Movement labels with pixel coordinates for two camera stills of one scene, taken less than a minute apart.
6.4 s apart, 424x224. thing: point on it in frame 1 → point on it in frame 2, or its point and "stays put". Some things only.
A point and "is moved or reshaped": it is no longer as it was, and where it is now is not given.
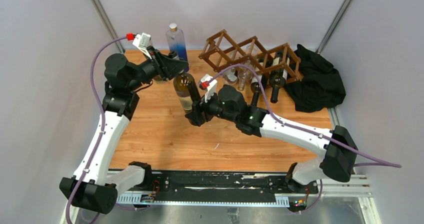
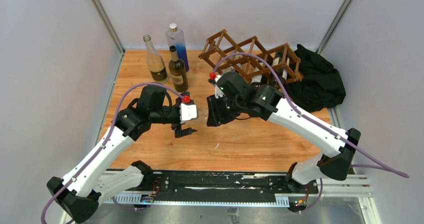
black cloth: (321, 87) stays put
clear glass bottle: (252, 50) is moved or reshaped
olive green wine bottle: (185, 91) is moved or reshaped
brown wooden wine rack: (222, 52) stays put
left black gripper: (167, 67) → (179, 132)
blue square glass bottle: (176, 40) stays put
